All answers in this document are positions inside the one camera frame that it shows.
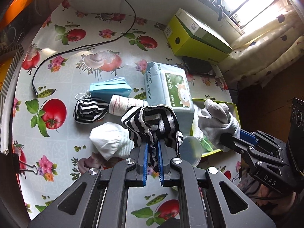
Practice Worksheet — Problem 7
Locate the blue face mask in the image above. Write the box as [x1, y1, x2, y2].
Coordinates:
[75, 77, 132, 101]

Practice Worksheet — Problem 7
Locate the white bandage roll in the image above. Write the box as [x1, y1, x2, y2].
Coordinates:
[109, 95, 148, 117]

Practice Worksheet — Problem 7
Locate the shallow yellow-green box tray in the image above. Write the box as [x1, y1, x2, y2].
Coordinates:
[189, 97, 238, 158]

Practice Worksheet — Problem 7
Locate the orange object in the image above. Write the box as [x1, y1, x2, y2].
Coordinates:
[1, 0, 33, 30]

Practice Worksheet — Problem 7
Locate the black smartphone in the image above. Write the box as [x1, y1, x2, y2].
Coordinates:
[182, 56, 216, 77]

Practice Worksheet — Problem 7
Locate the grey work glove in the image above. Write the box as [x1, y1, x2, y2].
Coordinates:
[197, 99, 241, 152]

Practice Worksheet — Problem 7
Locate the green box lid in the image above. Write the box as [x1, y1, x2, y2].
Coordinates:
[175, 9, 232, 54]

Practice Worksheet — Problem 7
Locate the black binder clip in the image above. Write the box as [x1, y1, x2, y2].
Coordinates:
[12, 153, 38, 175]

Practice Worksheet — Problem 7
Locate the patterned curtain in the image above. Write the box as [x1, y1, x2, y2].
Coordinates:
[218, 5, 303, 89]

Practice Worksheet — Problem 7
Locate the yellow-green cardboard box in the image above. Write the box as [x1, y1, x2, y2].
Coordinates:
[164, 16, 228, 65]

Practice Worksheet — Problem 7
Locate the clear plastic round lid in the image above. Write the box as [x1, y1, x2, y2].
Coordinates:
[179, 135, 203, 167]

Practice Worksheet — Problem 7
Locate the black cable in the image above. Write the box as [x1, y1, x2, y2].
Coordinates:
[31, 0, 137, 95]

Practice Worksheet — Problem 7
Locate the wet wipes pack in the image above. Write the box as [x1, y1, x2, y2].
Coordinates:
[144, 62, 194, 136]

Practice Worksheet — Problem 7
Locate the striped black white sock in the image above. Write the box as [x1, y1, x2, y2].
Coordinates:
[121, 105, 183, 172]

